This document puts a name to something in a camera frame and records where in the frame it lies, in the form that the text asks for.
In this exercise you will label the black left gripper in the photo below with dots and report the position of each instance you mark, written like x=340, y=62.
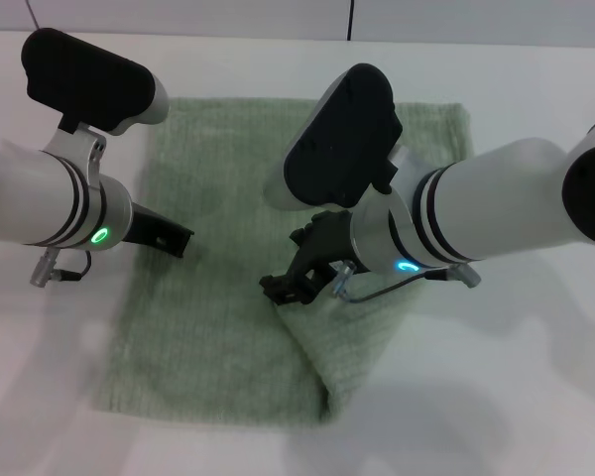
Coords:
x=154, y=228

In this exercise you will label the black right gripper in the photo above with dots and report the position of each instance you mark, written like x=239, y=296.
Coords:
x=322, y=238

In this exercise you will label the light green ribbed towel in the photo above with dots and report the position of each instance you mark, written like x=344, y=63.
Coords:
x=218, y=322

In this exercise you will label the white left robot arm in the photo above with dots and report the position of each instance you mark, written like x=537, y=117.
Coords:
x=35, y=198

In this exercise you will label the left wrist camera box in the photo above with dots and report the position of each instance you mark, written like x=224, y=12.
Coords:
x=86, y=79

